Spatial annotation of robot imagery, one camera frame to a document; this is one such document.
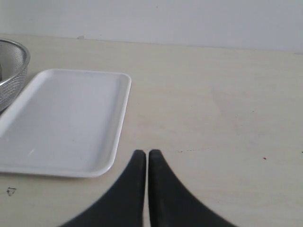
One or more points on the steel mesh colander basin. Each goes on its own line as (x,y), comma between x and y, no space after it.
(14,61)

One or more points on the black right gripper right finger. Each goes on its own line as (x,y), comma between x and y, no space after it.
(171,204)

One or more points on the white rectangular plastic tray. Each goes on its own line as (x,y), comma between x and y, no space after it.
(64,123)

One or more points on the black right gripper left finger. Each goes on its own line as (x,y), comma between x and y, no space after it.
(122,204)

